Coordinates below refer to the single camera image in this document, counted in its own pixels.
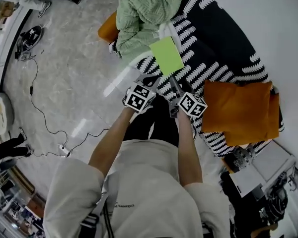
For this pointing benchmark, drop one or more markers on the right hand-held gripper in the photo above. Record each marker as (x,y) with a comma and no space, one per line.
(192,104)

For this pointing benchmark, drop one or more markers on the green and white book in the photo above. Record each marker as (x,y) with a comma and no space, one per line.
(166,56)

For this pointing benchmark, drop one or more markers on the white cabinet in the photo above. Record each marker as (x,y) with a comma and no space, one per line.
(263,167)

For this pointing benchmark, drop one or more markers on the black white striped blanket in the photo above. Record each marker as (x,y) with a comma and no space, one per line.
(213,33)

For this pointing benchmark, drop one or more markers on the person's left forearm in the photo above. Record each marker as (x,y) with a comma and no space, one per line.
(109,142)

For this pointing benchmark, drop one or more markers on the white power strip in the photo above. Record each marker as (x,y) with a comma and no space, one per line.
(63,149)

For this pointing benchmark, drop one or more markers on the person's right forearm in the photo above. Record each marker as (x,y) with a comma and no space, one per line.
(188,152)

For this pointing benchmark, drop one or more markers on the person's light grey sweatshirt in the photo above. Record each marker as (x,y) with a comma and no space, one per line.
(144,195)

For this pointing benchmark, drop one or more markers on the black white patterned cushion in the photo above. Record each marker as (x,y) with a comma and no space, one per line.
(238,160)

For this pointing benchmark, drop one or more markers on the white curved counter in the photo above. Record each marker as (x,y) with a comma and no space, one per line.
(7,46)

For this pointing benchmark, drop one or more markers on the large orange cushion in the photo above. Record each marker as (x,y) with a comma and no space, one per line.
(236,108)

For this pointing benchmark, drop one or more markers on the person's black trousers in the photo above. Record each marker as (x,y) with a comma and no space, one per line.
(159,123)

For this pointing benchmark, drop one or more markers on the pale green knitted blanket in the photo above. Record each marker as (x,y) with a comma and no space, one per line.
(144,14)

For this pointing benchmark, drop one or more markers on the round white pouf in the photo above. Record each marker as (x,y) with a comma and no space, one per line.
(5,105)

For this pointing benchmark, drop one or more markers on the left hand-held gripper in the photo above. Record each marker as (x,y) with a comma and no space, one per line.
(139,98)

